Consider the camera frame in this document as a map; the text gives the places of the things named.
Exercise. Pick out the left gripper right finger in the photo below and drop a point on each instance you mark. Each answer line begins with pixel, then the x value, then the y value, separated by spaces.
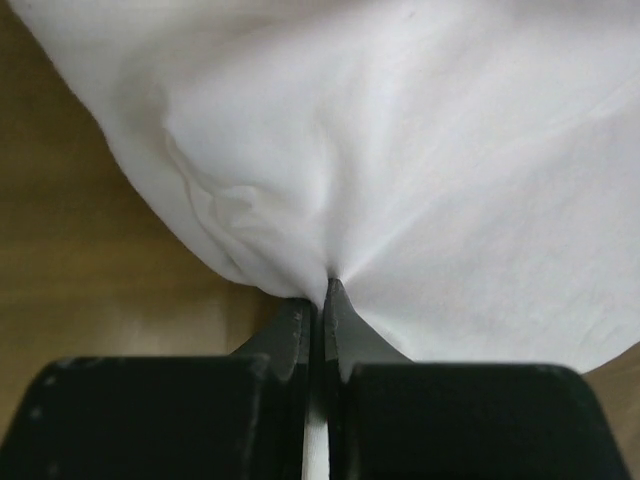
pixel 349 340

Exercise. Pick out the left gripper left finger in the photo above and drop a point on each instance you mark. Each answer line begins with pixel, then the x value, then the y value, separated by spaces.
pixel 285 340

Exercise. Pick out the white Coca-Cola t-shirt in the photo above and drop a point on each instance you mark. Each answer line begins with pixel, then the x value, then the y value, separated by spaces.
pixel 468 169

